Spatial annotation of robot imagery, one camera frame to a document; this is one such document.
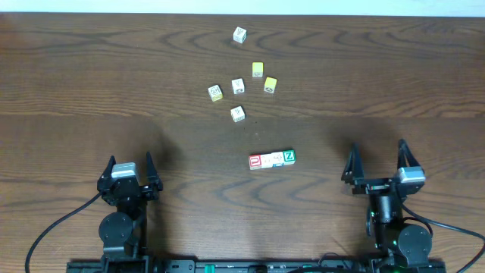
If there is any red U letter block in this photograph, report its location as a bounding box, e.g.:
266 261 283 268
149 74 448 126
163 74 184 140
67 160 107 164
249 155 262 170

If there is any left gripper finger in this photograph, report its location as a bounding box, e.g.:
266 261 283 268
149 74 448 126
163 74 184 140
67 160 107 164
146 152 162 186
100 155 116 179

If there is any white block green side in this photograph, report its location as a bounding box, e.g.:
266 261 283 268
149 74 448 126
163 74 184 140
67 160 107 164
230 106 246 122

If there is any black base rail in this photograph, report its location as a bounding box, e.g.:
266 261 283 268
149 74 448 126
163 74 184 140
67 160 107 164
66 257 446 273

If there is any yellow block with black mark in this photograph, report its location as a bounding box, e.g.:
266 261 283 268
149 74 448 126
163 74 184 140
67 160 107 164
264 77 277 93

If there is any white block yellow side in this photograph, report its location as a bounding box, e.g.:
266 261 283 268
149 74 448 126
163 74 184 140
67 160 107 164
208 85 224 102

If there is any green Z letter block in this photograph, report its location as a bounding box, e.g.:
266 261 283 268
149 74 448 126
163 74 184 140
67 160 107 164
283 149 296 165

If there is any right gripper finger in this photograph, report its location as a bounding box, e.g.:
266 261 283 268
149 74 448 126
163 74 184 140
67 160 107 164
341 143 365 182
397 139 421 169

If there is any white block red side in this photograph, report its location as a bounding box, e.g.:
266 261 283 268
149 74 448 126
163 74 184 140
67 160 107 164
271 152 285 168

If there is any yellow block upper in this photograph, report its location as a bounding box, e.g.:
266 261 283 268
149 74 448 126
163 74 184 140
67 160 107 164
252 62 264 77

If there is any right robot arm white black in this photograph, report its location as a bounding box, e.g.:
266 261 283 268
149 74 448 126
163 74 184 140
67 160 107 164
341 140 432 269

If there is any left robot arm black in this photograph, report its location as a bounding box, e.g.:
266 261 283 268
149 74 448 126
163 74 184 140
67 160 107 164
97 152 163 272

